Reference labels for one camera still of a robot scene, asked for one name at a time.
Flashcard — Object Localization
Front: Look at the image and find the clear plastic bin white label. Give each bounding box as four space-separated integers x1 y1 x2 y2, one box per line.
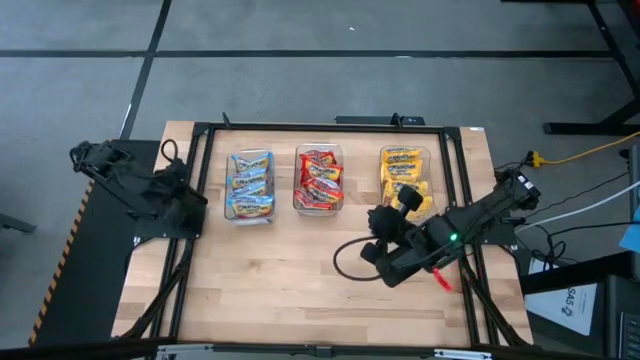
223 148 276 225

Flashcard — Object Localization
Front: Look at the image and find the right gripper black cable loop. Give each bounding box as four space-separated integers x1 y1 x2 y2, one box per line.
333 236 396 282

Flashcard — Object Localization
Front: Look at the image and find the black desk frame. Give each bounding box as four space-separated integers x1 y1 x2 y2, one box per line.
501 0 640 136

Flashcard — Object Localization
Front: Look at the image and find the black floor cable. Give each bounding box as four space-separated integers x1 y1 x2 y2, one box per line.
519 219 640 271
542 171 631 201

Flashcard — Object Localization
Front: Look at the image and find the yellow extension cord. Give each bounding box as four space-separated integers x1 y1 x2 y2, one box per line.
524 130 640 169

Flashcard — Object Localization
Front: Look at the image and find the white paper sign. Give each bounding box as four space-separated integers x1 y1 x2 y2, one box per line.
523 257 600 337

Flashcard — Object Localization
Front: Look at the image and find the red zip tie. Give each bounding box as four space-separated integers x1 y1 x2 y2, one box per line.
430 266 454 293

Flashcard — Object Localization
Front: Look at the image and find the blue paper sheet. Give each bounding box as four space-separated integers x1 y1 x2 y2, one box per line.
618 205 640 254

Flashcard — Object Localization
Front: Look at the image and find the black equipment case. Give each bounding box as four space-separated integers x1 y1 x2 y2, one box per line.
519 251 640 360

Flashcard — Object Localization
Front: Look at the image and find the gripper black cable loop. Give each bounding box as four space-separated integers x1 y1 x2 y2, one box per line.
333 236 396 282
159 138 182 169

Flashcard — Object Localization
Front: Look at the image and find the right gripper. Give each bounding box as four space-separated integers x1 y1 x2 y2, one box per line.
359 184 426 265

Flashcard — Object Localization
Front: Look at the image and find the left gripper black cable loop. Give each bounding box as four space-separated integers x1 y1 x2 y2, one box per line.
159 138 182 169

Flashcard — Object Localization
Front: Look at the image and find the grey chair leg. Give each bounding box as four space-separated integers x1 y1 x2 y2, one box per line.
0 213 38 235

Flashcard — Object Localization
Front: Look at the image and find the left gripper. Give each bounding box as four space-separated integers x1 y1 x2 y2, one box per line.
147 159 209 221

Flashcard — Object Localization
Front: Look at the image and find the black hazard-striped platform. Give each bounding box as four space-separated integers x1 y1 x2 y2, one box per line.
28 138 166 347

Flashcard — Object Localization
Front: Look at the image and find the white cable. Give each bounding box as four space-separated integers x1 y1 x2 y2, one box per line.
514 179 640 235

